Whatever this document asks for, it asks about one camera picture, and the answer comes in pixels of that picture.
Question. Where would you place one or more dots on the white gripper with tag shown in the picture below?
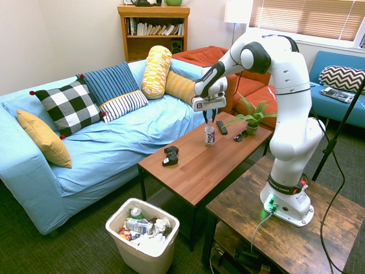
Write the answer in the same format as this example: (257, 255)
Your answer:
(209, 102)

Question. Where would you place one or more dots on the white navy striped pillow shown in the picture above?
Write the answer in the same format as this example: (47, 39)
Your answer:
(124, 105)

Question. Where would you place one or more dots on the rustic dark wood table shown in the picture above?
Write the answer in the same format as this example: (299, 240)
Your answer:
(285, 245)

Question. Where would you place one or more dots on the black sunglasses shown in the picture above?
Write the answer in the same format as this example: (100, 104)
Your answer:
(239, 137)

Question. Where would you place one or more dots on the wooden window blinds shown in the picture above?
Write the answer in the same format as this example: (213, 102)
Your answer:
(308, 15)

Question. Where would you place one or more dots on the white plastic trash bin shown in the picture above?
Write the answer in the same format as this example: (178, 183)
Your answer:
(154, 257)

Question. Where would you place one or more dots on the crumpled white paper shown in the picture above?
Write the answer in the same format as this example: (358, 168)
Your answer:
(162, 226)

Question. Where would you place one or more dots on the green drink can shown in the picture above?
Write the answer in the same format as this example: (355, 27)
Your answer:
(136, 213)

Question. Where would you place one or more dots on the crushed white label bottle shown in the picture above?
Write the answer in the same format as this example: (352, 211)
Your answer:
(139, 225)

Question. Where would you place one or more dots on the light blue sofa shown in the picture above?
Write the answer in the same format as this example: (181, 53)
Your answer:
(114, 148)

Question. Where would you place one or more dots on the white power strip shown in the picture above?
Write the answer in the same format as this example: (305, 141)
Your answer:
(218, 251)

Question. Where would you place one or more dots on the red-brown wooden coffee table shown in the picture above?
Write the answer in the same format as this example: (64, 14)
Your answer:
(199, 168)

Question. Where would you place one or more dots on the yellow white patterned bolster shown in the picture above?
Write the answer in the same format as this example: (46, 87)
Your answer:
(156, 71)

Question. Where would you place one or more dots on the clear plastic hint bottle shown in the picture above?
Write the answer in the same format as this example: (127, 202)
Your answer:
(209, 137)

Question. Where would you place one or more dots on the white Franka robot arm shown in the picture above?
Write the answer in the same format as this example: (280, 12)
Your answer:
(291, 114)

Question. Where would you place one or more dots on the black object on bookshelf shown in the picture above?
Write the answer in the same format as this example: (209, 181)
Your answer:
(146, 3)

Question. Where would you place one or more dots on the black device under table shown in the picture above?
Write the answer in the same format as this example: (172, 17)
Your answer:
(246, 257)

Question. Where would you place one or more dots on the black tripod stand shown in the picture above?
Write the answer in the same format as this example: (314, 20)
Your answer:
(339, 131)

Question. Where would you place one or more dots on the white shade floor lamp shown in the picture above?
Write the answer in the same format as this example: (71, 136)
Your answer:
(235, 11)

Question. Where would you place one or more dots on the black remote control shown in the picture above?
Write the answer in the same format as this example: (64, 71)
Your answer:
(222, 127)

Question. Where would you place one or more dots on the mustard striped pillow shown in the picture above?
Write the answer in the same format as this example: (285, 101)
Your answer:
(179, 85)

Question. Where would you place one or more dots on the potted green fern plant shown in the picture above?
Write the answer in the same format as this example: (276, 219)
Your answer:
(252, 128)

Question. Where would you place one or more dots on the dark floor vent grille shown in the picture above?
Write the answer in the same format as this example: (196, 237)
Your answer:
(161, 198)

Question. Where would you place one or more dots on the paperback books row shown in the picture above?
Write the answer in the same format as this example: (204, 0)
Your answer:
(155, 29)

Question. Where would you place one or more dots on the blue striped square pillow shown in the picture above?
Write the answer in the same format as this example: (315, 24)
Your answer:
(111, 81)

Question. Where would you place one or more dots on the plain yellow square pillow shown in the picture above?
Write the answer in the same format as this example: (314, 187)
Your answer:
(45, 140)

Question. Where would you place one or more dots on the black game controller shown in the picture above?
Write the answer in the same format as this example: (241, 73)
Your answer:
(171, 156)

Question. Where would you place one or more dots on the black bookshelf speaker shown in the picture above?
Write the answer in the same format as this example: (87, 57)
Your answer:
(176, 46)

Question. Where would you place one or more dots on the red snack wrapper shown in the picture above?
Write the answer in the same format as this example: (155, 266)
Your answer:
(124, 232)

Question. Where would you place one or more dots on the black white chevron pillow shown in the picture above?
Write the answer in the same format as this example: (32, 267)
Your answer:
(342, 77)

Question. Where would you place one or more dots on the orange tufted ottoman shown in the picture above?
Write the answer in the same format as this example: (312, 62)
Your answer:
(268, 98)

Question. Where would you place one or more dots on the orange tufted sofa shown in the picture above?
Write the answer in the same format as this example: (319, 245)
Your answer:
(251, 82)

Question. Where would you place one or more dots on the green round bowl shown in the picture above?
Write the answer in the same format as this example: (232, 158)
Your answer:
(173, 2)

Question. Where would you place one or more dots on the wooden bookshelf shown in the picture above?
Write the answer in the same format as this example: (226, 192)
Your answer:
(154, 47)

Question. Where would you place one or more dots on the glossy magazine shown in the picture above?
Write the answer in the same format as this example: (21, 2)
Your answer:
(338, 94)

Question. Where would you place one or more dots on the black white checkered pillow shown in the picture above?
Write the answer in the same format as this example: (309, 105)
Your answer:
(69, 107)

